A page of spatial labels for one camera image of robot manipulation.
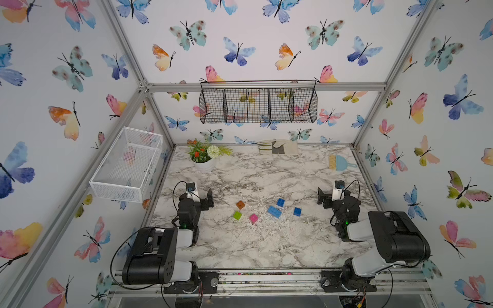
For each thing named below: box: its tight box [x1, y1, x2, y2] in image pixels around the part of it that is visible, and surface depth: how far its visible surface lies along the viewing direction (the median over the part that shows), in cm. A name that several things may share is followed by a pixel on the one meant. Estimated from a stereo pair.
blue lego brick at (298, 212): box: [293, 207, 303, 217], surface depth 93 cm
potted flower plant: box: [186, 137, 234, 172], surface depth 100 cm
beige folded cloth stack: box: [256, 139, 298, 155], surface depth 122 cm
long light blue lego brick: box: [267, 205, 283, 219], surface depth 94 cm
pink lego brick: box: [249, 213, 259, 225], surface depth 92 cm
